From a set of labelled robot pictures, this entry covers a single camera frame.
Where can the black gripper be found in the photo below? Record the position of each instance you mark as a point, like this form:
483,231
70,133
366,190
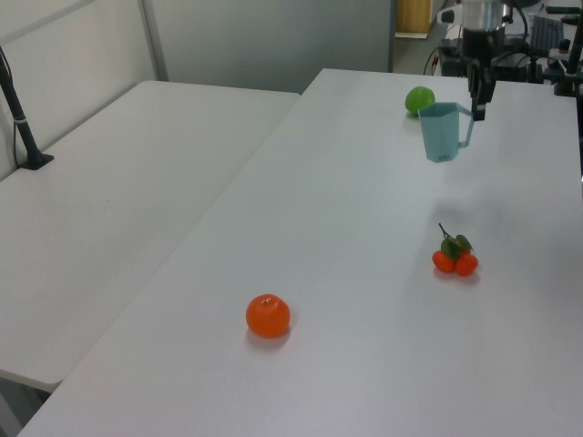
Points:
483,43

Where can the teal hexagonal mug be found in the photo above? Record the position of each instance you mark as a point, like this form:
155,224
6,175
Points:
439,136

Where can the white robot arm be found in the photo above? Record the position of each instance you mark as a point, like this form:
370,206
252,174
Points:
483,13

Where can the black equipment box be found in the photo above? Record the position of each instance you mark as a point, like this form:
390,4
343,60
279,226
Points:
453,64

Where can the green apple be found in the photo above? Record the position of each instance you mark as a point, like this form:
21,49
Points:
415,100

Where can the black keyboard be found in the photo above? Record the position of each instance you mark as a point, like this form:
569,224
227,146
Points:
546,34

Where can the black clamp stand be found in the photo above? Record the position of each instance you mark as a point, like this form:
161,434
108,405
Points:
569,77

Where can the wooden door panel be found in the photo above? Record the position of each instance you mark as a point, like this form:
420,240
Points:
413,16

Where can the small tangerines with leaves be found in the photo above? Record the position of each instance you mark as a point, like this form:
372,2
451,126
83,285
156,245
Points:
464,265

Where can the large orange fruit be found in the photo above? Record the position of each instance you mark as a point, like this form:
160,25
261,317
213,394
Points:
268,318

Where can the grey table leg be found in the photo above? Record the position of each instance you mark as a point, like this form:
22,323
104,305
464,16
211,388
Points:
11,409

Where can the grey partition edge post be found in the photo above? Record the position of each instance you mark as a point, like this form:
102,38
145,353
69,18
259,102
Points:
392,36

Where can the aluminium partition corner post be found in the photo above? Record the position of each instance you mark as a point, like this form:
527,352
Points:
155,41

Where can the black camera stand pole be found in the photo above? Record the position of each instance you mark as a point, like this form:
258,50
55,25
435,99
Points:
23,127

